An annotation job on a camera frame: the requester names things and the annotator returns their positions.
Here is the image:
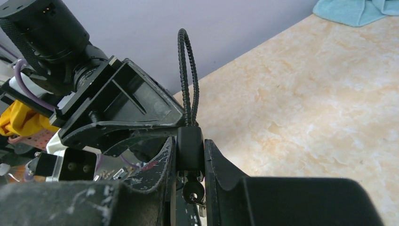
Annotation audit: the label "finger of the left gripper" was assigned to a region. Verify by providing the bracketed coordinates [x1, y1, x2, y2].
[104, 128, 175, 162]
[59, 59, 184, 148]

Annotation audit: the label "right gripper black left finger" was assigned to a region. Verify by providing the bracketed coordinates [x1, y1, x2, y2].
[0, 137, 176, 226]

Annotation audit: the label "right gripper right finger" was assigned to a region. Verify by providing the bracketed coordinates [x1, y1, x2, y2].
[204, 139, 383, 226]

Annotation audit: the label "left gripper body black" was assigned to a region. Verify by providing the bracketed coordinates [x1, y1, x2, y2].
[0, 56, 125, 128]

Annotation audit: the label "small silver keys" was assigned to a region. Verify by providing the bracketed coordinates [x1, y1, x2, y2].
[178, 170, 207, 218]

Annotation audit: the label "black cable lock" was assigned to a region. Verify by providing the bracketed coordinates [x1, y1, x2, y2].
[176, 28, 204, 171]

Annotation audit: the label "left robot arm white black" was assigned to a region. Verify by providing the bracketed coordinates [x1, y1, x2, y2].
[0, 0, 184, 157]

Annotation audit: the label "light blue cloth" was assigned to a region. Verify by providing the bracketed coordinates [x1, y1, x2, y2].
[312, 0, 399, 27]

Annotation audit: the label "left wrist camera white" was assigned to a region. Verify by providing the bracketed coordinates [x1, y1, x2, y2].
[24, 133, 102, 182]

